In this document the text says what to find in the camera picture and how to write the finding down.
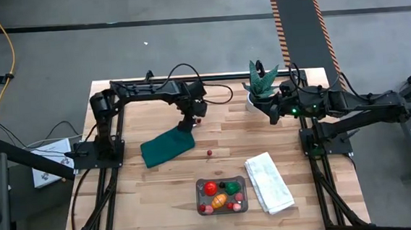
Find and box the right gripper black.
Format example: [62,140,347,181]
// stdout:
[253,92,300,127]

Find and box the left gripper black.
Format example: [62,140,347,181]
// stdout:
[174,97,210,135]

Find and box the red ridged toy tomato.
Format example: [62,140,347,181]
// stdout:
[203,180,219,197]

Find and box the green toy bell pepper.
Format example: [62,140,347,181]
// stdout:
[224,180,242,197]

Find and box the orange pumpkin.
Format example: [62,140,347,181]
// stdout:
[211,192,229,210]

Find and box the grey translucent plastic tupperware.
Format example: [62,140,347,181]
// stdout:
[194,174,250,217]

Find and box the snake plant in white pot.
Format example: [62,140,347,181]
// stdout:
[240,58,283,115]

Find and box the dark green cloth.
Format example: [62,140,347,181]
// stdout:
[138,125,198,170]

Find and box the white folded cloth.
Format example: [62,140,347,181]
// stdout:
[243,150,297,217]

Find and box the black orange-striped floor mat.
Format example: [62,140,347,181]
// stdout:
[268,0,347,95]

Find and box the white paper booklet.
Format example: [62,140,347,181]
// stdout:
[29,137,76,189]

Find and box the black metal beam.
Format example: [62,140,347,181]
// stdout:
[0,131,77,187]

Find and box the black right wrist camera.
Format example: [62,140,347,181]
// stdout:
[279,80,296,97]

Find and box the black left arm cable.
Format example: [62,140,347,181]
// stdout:
[161,59,234,110]

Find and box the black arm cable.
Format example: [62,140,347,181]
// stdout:
[161,59,234,110]
[287,55,394,107]

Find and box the black metal rig frame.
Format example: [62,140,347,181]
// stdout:
[53,62,373,230]

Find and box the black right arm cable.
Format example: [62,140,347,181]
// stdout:
[287,55,394,107]

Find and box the black cable bracket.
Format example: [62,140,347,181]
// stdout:
[0,72,16,86]

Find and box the yellow cable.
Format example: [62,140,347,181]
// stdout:
[0,0,22,138]

